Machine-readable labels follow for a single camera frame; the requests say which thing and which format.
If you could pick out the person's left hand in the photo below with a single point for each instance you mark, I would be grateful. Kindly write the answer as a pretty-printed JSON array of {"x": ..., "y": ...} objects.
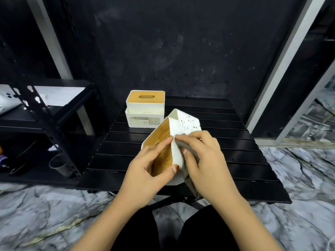
[{"x": 138, "y": 182}]

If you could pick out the white handheld controller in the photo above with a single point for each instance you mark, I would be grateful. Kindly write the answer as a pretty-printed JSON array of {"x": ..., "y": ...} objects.
[{"x": 7, "y": 101}]

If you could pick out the black metal shelf rack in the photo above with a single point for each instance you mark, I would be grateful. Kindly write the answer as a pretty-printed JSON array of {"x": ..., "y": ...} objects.
[{"x": 51, "y": 128}]

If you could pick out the purple snack packet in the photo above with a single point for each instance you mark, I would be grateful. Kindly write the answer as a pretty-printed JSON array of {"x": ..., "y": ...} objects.
[{"x": 3, "y": 162}]

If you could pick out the person's black trousers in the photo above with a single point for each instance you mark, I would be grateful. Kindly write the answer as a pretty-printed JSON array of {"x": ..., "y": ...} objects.
[{"x": 206, "y": 230}]

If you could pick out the grey cleaning cloth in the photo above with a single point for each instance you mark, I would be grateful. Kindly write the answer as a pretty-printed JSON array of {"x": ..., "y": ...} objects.
[{"x": 189, "y": 182}]

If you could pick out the black table leg frame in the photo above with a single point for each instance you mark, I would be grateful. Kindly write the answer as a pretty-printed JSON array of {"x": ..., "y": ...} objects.
[{"x": 167, "y": 201}]

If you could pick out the white door frame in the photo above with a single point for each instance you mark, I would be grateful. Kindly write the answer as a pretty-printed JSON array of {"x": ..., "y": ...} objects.
[{"x": 285, "y": 62}]

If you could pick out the white frame post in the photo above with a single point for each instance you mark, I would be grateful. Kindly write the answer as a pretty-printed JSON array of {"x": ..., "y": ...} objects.
[{"x": 52, "y": 44}]

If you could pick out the person's left forearm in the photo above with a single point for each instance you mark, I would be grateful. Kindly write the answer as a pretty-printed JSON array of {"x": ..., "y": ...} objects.
[{"x": 104, "y": 227}]

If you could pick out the white board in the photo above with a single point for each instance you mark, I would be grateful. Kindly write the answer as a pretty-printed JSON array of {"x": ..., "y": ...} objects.
[{"x": 64, "y": 95}]

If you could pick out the grey metal cup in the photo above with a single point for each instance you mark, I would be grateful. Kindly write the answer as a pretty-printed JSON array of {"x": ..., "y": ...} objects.
[{"x": 61, "y": 166}]

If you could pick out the person's right hand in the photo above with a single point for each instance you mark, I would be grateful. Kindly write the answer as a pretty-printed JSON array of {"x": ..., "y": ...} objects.
[{"x": 214, "y": 175}]

